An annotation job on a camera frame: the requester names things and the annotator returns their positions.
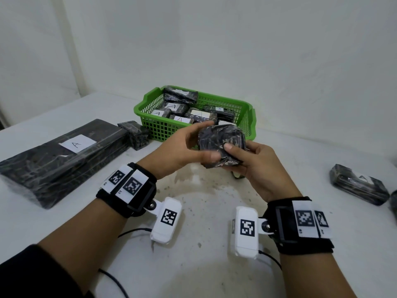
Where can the person's right hand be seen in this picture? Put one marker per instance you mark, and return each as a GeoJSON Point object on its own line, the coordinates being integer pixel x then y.
{"type": "Point", "coordinates": [266, 173]}

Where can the person's left hand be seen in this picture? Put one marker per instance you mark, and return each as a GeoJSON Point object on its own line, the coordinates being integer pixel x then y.
{"type": "Point", "coordinates": [170, 155]}

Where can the small black packet with label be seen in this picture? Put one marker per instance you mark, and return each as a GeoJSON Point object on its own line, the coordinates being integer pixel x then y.
{"type": "Point", "coordinates": [237, 176]}

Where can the small marbled packet labelled A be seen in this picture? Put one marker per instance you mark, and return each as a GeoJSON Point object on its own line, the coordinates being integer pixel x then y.
{"type": "Point", "coordinates": [181, 120]}

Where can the black packet labelled A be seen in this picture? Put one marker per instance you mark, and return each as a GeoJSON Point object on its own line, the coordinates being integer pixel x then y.
{"type": "Point", "coordinates": [183, 110]}

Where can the black packet labelled b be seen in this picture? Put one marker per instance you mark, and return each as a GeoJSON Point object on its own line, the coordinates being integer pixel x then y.
{"type": "Point", "coordinates": [270, 256]}
{"type": "Point", "coordinates": [217, 139]}

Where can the green plastic mesh basket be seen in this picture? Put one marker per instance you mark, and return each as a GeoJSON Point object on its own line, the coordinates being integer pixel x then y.
{"type": "Point", "coordinates": [248, 121]}

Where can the long black packet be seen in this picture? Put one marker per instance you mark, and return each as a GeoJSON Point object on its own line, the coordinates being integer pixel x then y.
{"type": "Point", "coordinates": [228, 114]}

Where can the long black box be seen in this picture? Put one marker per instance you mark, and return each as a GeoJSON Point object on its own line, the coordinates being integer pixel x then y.
{"type": "Point", "coordinates": [31, 176]}

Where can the person's left forearm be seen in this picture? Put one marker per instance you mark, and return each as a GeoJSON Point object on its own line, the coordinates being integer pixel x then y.
{"type": "Point", "coordinates": [77, 238]}

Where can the person's right forearm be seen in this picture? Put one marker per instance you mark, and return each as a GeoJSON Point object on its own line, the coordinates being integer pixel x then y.
{"type": "Point", "coordinates": [313, 276]}

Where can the black left wristband with markers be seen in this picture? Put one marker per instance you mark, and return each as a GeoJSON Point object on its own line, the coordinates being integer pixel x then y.
{"type": "Point", "coordinates": [108, 198]}

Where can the black wristband with markers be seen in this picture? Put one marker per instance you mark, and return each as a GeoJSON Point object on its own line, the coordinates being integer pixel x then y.
{"type": "Point", "coordinates": [108, 198]}
{"type": "Point", "coordinates": [304, 247]}

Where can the black right wristband with markers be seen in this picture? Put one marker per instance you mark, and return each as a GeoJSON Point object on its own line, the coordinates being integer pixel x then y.
{"type": "Point", "coordinates": [304, 247]}

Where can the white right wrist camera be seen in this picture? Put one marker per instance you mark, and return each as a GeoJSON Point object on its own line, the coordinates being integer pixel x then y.
{"type": "Point", "coordinates": [245, 248]}

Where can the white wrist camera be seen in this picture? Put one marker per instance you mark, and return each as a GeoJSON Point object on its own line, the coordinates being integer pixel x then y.
{"type": "Point", "coordinates": [245, 248]}
{"type": "Point", "coordinates": [164, 235]}

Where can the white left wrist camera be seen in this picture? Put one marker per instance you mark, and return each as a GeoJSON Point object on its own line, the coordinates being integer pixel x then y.
{"type": "Point", "coordinates": [164, 235]}

